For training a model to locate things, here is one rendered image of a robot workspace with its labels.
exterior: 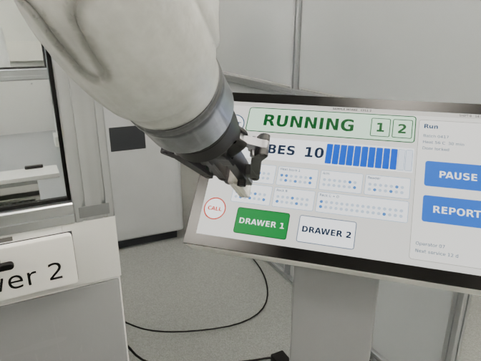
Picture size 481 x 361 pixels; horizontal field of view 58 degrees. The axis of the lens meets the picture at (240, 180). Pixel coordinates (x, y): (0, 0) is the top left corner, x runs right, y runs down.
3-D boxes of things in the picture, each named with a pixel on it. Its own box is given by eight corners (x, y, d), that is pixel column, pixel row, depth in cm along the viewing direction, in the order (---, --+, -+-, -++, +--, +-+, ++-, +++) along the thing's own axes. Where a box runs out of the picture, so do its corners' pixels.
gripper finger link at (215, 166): (202, 155, 47) (190, 154, 47) (227, 186, 57) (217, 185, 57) (208, 122, 48) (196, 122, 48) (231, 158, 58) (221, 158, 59)
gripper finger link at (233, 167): (215, 122, 48) (227, 122, 47) (241, 159, 58) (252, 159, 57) (210, 155, 46) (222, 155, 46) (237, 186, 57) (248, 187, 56)
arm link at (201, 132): (131, 39, 39) (157, 74, 45) (109, 131, 36) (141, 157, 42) (227, 34, 37) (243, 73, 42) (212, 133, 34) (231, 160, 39)
